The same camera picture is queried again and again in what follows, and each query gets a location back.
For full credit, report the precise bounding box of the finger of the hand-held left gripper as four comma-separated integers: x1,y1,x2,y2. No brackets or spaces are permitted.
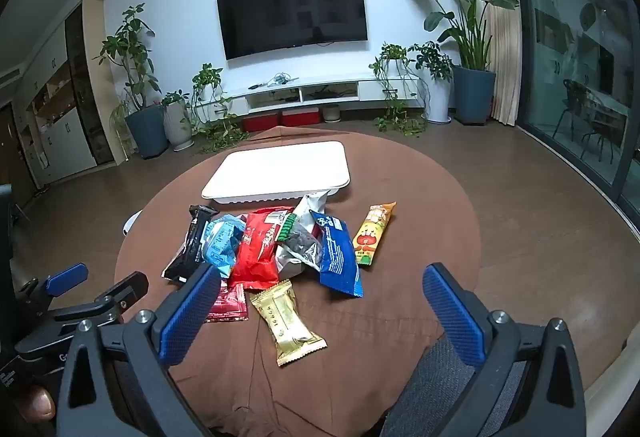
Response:
20,263,90,313
45,271,150,329

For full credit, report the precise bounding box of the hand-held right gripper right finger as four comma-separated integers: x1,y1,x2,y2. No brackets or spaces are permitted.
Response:
422,262,586,437

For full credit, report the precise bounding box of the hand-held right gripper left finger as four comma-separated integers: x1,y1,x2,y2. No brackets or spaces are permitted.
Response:
57,262,223,437

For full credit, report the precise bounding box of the small dark red packet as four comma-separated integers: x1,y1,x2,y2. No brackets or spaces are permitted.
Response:
205,281,249,323

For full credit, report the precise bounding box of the black snack packet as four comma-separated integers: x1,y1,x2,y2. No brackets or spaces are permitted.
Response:
161,204,221,285

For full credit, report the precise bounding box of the light blue snack packet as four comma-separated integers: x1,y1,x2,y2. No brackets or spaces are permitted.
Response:
202,214,247,279

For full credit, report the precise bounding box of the red snack packet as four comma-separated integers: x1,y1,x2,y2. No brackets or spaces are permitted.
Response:
229,209,291,293

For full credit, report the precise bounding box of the gold snack packet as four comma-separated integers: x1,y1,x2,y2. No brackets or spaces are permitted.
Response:
249,279,328,368

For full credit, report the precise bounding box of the orange snack stick packet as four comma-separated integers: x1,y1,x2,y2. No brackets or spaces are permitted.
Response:
352,202,397,267

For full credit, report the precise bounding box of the green white seed packet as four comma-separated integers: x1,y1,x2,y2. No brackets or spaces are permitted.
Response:
275,212,323,280

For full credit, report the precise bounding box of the white silver snack packet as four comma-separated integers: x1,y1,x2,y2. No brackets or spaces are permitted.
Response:
292,192,331,238

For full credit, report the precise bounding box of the white plastic tray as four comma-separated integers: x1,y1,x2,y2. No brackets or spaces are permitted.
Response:
201,141,351,205

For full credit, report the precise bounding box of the person's left hand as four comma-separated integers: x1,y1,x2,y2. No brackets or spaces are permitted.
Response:
20,384,58,424

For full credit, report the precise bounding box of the grey mesh chair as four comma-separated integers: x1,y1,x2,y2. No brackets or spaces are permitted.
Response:
380,332,531,437

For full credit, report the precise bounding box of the dark wooden door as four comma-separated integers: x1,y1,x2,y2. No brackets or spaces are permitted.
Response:
0,102,38,202

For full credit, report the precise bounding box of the tall tree plant in blue pot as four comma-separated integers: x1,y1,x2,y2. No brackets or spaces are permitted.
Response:
95,4,168,160

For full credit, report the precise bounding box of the plant in ribbed white pot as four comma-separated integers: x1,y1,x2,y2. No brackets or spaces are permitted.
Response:
160,89,196,150

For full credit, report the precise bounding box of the bushy plant in white pot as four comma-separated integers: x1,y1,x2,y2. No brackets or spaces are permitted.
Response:
407,41,456,124

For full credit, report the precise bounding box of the large-leaf plant in blue pot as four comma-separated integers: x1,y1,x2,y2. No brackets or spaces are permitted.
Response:
394,0,521,125

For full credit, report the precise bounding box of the dark patio chair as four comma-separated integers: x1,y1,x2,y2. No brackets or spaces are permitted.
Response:
582,114,621,162
552,78,603,145

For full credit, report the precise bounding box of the white television cabinet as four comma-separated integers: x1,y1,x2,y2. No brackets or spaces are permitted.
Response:
195,73,426,115

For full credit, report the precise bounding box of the trailing plant on stand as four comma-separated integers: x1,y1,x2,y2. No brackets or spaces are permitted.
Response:
369,43,428,135

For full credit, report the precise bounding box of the beige curtain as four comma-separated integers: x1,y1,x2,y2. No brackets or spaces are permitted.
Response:
472,0,523,126

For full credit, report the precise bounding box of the glass sliding door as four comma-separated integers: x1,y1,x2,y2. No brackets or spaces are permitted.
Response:
505,0,640,228

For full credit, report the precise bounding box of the white wall cabinet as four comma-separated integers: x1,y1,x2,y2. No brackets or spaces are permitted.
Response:
12,0,116,190

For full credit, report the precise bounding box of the wall television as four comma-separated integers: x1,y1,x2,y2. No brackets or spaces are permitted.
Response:
216,0,369,61

